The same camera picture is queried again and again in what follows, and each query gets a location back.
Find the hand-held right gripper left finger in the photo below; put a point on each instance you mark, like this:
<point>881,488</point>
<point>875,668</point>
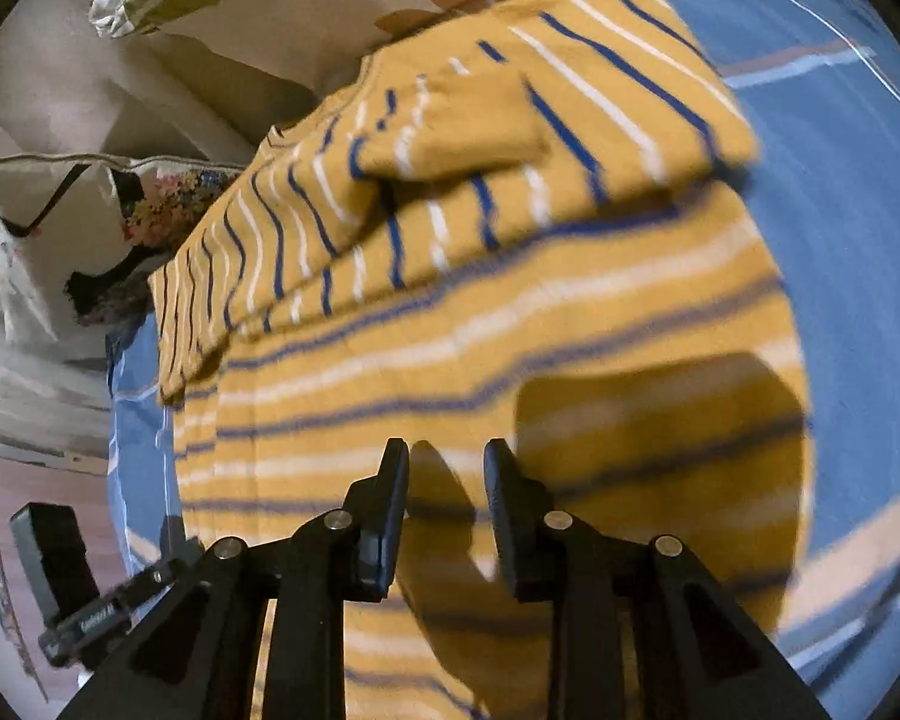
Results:
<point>394,486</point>

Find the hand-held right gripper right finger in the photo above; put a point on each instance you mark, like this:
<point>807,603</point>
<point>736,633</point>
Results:
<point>499,487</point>

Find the yellow striped shirt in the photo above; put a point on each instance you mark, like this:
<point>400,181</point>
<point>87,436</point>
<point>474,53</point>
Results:
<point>450,330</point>

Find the floral patterned pillow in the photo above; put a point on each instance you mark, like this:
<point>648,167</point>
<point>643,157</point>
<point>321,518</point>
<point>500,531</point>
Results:
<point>90,240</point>

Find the blue striped bed sheet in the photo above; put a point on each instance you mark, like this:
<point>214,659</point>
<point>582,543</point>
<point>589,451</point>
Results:
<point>847,255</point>

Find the cream leaf print blanket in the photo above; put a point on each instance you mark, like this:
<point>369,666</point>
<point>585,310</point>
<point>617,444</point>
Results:
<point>330,22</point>

